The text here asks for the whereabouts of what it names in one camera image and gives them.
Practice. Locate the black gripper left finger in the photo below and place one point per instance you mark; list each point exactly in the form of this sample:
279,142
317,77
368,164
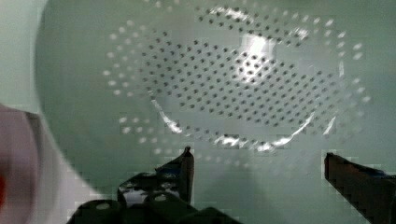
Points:
175,177

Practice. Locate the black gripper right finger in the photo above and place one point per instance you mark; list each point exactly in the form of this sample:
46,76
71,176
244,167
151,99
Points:
370,191

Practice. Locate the mint green oval strainer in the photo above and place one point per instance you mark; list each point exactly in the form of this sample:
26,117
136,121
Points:
261,91

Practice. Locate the grey round plate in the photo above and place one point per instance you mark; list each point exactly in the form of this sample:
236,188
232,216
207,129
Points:
28,188

